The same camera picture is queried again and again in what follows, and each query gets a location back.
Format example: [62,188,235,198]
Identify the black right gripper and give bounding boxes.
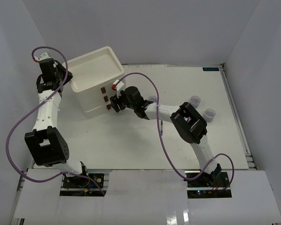
[110,90,136,113]

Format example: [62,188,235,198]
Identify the clear jar of paper clips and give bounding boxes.
[148,96,157,103]

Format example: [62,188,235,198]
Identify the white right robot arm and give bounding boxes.
[110,84,222,187]

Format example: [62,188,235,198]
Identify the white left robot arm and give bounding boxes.
[24,56,90,187]

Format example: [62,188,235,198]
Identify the white drawer cabinet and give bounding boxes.
[67,46,124,118]

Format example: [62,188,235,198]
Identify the clear paper clip jar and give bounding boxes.
[189,96,201,108]
[204,109,216,122]

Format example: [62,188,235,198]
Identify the blue table label sticker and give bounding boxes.
[202,67,219,72]

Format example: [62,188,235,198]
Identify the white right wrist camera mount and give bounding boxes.
[111,79,126,97]

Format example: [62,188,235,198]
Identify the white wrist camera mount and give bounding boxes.
[34,52,52,62]
[111,79,126,97]

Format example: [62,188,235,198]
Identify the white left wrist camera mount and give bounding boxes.
[34,52,52,62]

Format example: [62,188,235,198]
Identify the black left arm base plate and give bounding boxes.
[61,173,104,189]

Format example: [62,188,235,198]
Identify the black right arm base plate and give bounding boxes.
[187,172,229,190]

